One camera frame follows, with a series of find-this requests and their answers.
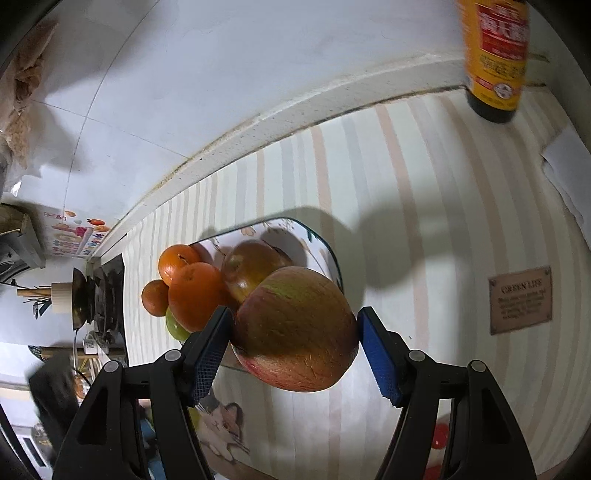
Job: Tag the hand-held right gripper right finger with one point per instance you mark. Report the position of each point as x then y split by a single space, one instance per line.
377 355

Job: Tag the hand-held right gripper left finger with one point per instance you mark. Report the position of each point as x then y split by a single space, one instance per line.
207 355

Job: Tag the large orange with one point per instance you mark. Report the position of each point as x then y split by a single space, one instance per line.
198 297

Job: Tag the small orange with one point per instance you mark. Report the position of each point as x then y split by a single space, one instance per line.
154 297
178 263

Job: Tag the reddish apple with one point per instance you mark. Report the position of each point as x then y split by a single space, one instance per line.
295 327

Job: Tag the red and green apple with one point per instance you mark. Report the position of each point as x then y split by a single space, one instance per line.
251 272

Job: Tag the oval floral ceramic plate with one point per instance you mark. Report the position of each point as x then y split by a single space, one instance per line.
318 258

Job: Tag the cream utensil holder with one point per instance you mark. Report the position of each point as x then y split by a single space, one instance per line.
61 297

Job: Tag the black wok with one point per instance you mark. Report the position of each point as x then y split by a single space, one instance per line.
81 300

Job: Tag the red cherry tomato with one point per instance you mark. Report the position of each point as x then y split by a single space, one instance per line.
431 471
438 436

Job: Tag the wooden utensils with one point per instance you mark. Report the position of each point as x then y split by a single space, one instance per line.
34 295

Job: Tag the black gas stove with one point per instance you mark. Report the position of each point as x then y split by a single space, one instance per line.
108 300

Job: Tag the black range hood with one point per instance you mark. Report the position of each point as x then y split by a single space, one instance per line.
21 240

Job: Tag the striped tablecloth with cat print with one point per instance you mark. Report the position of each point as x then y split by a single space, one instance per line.
415 194

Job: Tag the folded white cloth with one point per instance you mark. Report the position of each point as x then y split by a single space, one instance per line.
570 180

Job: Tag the plastic bag with dark contents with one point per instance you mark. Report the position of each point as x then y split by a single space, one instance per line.
27 92

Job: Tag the dark soy sauce bottle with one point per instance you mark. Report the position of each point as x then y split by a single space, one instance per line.
496 55

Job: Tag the colourful wall sticker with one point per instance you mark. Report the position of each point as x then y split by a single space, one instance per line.
76 235

